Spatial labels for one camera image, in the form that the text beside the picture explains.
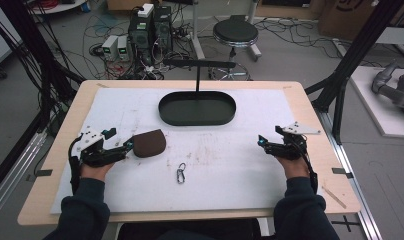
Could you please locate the black round stool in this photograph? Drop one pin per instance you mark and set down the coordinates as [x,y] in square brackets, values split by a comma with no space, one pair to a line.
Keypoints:
[235,31]

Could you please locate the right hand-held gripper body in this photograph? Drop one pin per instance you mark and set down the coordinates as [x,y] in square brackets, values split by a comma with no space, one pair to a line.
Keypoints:
[291,148]

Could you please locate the black metal frame post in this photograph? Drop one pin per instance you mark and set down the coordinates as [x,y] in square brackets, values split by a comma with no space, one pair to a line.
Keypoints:
[353,53]
[30,43]

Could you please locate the white platform board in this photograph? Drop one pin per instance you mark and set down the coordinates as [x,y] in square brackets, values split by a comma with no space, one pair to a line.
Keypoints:
[373,110]

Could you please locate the white box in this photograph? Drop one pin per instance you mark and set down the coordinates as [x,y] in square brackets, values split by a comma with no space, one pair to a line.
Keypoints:
[145,10]

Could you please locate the black oval tray with hanging bar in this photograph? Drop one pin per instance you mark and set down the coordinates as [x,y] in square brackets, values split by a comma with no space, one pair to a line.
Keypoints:
[196,110]

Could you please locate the brown soft pouch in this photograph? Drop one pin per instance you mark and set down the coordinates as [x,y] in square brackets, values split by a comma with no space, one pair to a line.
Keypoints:
[150,143]

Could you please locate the cardboard box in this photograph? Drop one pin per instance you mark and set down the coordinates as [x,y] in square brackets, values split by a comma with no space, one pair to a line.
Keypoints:
[350,16]

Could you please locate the white table mat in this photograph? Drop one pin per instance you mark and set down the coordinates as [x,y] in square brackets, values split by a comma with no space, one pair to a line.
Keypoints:
[223,173]

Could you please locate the silver carabiner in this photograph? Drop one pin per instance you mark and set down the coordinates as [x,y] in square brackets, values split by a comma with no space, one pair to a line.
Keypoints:
[181,175]

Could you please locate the grey bench power supply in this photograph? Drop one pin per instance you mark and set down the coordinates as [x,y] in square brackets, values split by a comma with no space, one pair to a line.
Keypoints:
[123,48]
[110,46]

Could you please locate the black computer tower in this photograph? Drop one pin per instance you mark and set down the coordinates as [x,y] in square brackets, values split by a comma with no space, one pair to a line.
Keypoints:
[162,28]
[141,36]

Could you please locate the person's right hand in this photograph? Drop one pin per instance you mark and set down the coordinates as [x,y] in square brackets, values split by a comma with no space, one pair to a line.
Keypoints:
[295,168]

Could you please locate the person's left hand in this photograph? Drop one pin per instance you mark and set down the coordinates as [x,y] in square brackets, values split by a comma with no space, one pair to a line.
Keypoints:
[93,171]

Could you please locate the aluminium rail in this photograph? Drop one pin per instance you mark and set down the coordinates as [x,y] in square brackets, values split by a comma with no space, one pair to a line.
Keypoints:
[350,180]
[13,173]

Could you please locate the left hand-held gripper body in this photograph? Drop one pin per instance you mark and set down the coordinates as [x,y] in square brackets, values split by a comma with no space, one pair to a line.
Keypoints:
[90,151]

